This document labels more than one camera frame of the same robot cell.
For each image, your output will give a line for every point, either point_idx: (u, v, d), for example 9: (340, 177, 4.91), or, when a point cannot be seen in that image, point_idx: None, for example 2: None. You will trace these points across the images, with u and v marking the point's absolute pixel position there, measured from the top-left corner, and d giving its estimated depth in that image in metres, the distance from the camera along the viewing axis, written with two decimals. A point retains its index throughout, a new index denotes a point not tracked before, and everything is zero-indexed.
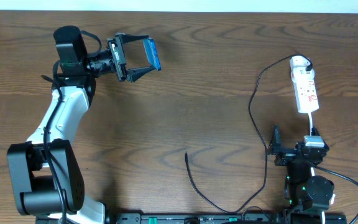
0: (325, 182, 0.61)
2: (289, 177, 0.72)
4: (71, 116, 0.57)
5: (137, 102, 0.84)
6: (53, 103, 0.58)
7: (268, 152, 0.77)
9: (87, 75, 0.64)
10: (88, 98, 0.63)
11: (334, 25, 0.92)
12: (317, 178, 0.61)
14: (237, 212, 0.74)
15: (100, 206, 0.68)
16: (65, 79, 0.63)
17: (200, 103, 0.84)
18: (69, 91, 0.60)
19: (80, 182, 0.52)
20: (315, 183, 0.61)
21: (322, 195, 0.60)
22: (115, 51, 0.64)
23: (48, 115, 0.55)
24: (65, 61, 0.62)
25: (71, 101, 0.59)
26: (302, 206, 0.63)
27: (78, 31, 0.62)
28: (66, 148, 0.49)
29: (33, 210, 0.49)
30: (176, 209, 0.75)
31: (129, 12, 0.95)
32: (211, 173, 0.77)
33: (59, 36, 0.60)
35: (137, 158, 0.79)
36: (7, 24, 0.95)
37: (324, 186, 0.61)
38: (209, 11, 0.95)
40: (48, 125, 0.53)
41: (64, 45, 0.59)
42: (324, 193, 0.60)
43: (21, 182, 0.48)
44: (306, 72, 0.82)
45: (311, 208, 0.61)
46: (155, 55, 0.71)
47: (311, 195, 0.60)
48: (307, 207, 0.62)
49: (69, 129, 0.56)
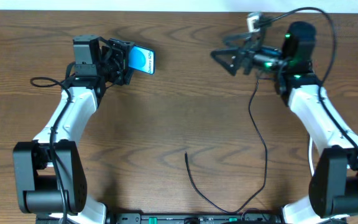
0: (306, 23, 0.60)
2: (266, 63, 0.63)
4: (79, 116, 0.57)
5: (138, 101, 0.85)
6: (62, 102, 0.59)
7: (232, 72, 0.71)
9: (97, 78, 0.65)
10: (97, 100, 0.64)
11: (333, 25, 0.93)
12: (298, 22, 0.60)
14: (237, 212, 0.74)
15: (102, 206, 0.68)
16: (74, 79, 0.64)
17: (200, 104, 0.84)
18: (78, 93, 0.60)
19: (82, 183, 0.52)
20: (297, 26, 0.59)
21: (306, 32, 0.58)
22: (123, 60, 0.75)
23: (56, 115, 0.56)
24: (79, 62, 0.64)
25: (81, 101, 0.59)
26: (291, 56, 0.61)
27: (96, 37, 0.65)
28: (72, 149, 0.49)
29: (35, 208, 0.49)
30: (177, 209, 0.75)
31: (129, 12, 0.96)
32: (211, 173, 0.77)
33: (79, 38, 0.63)
35: (137, 158, 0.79)
36: (7, 24, 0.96)
37: (307, 28, 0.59)
38: (208, 11, 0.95)
40: (55, 125, 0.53)
41: (81, 46, 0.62)
42: (308, 32, 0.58)
43: (27, 180, 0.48)
44: None
45: (299, 52, 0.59)
46: (151, 61, 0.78)
47: (294, 36, 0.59)
48: (296, 55, 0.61)
49: (76, 130, 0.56)
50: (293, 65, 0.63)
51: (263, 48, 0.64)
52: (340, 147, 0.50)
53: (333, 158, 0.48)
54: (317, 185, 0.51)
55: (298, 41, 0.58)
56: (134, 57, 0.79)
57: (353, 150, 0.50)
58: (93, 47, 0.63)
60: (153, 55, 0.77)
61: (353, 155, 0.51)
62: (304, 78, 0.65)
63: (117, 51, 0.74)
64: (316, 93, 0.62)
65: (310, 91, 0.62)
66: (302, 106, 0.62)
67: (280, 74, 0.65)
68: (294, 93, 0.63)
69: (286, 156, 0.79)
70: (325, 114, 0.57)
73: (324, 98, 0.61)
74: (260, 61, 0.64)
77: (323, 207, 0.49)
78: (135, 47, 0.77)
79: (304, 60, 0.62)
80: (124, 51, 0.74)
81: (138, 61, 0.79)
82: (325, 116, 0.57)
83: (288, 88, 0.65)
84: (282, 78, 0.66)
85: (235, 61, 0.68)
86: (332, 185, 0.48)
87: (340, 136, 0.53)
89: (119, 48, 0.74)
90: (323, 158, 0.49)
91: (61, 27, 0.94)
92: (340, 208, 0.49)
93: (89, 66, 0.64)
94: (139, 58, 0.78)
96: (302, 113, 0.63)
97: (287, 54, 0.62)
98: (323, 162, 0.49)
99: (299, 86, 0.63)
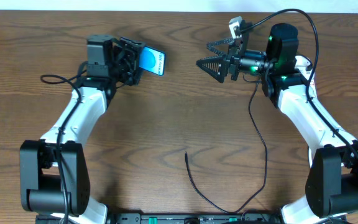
0: (288, 25, 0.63)
2: (253, 68, 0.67)
4: (87, 117, 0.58)
5: (138, 101, 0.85)
6: (71, 102, 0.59)
7: (221, 79, 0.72)
9: (109, 79, 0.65)
10: (106, 101, 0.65)
11: (332, 25, 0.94)
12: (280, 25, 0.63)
14: (237, 212, 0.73)
15: (102, 208, 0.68)
16: (86, 79, 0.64)
17: (201, 104, 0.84)
18: (88, 93, 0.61)
19: (86, 186, 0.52)
20: (279, 28, 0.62)
21: (288, 33, 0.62)
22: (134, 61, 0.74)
23: (64, 115, 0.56)
24: (91, 62, 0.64)
25: (90, 102, 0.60)
26: (276, 57, 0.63)
27: (110, 38, 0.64)
28: (78, 152, 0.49)
29: (37, 207, 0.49)
30: (177, 209, 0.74)
31: (130, 12, 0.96)
32: (211, 173, 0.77)
33: (93, 38, 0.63)
35: (137, 158, 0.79)
36: (7, 24, 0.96)
37: (290, 29, 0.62)
38: (209, 11, 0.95)
40: (63, 126, 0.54)
41: (95, 47, 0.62)
42: (290, 32, 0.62)
43: (31, 179, 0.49)
44: (306, 73, 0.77)
45: (284, 53, 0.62)
46: (161, 64, 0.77)
47: (277, 38, 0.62)
48: (280, 55, 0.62)
49: (84, 132, 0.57)
50: (279, 66, 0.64)
51: (247, 51, 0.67)
52: (332, 147, 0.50)
53: (326, 157, 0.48)
54: (313, 186, 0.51)
55: (280, 41, 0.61)
56: (144, 58, 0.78)
57: (345, 148, 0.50)
58: (107, 48, 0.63)
60: (163, 57, 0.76)
61: (346, 154, 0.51)
62: (291, 78, 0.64)
63: (128, 51, 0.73)
64: (304, 93, 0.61)
65: (298, 91, 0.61)
66: (293, 107, 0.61)
67: (266, 76, 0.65)
68: (282, 94, 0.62)
69: (286, 156, 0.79)
70: (315, 115, 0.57)
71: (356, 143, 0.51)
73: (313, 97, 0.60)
74: (244, 65, 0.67)
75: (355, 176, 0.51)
77: (321, 208, 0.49)
78: (146, 48, 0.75)
79: (289, 61, 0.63)
80: (136, 52, 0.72)
81: (148, 62, 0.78)
82: (316, 116, 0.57)
83: (275, 89, 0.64)
84: (269, 79, 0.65)
85: (221, 69, 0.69)
86: (328, 185, 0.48)
87: (331, 135, 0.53)
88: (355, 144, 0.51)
89: (131, 49, 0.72)
90: (317, 158, 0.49)
91: (61, 27, 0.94)
92: (337, 208, 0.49)
93: (101, 68, 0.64)
94: (149, 60, 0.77)
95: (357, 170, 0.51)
96: (293, 115, 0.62)
97: (273, 56, 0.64)
98: (317, 160, 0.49)
99: (287, 88, 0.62)
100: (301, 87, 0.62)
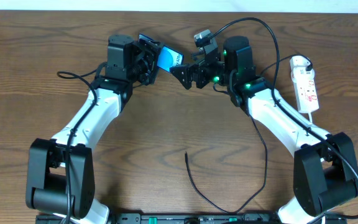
0: (242, 38, 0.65)
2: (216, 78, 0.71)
4: (100, 121, 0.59)
5: (139, 102, 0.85)
6: (87, 103, 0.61)
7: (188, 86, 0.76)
9: (125, 82, 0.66)
10: (122, 105, 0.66)
11: (333, 25, 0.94)
12: (235, 38, 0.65)
14: (237, 212, 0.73)
15: (104, 210, 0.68)
16: (104, 81, 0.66)
17: (200, 104, 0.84)
18: (104, 96, 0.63)
19: (91, 191, 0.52)
20: (231, 41, 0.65)
21: (240, 44, 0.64)
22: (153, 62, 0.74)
23: (79, 116, 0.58)
24: (110, 64, 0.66)
25: (105, 106, 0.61)
26: (235, 68, 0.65)
27: (132, 40, 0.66)
28: (86, 157, 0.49)
29: (40, 206, 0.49)
30: (177, 209, 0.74)
31: (129, 12, 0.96)
32: (211, 173, 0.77)
33: (114, 40, 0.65)
35: (137, 158, 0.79)
36: (7, 24, 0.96)
37: (243, 43, 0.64)
38: (208, 11, 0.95)
40: (76, 127, 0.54)
41: (115, 49, 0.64)
42: (243, 43, 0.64)
43: (37, 178, 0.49)
44: (306, 72, 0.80)
45: (241, 64, 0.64)
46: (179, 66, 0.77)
47: (230, 50, 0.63)
48: (238, 65, 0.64)
49: (96, 135, 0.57)
50: (241, 75, 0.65)
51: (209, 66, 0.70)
52: (308, 147, 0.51)
53: (306, 157, 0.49)
54: (300, 186, 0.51)
55: (235, 52, 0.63)
56: (161, 58, 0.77)
57: (323, 144, 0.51)
58: (127, 51, 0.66)
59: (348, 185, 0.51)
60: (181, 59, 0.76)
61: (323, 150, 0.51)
62: (254, 84, 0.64)
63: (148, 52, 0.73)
64: (271, 96, 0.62)
65: (265, 96, 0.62)
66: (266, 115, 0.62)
67: (232, 87, 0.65)
68: (251, 102, 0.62)
69: (286, 156, 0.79)
70: (287, 117, 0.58)
71: (329, 137, 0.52)
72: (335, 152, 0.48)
73: (279, 99, 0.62)
74: (209, 73, 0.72)
75: (337, 168, 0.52)
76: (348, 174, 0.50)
77: (312, 206, 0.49)
78: (165, 48, 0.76)
79: (248, 68, 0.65)
80: (155, 53, 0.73)
81: (166, 62, 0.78)
82: (286, 119, 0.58)
83: (243, 98, 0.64)
84: (234, 90, 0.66)
85: (186, 78, 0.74)
86: (315, 182, 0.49)
87: (305, 134, 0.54)
88: (330, 139, 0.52)
89: (150, 50, 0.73)
90: (296, 160, 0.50)
91: (61, 27, 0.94)
92: (328, 204, 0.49)
93: (120, 70, 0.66)
94: (166, 60, 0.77)
95: (338, 162, 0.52)
96: (268, 122, 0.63)
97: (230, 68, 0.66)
98: (297, 161, 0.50)
99: (253, 94, 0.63)
100: (268, 91, 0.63)
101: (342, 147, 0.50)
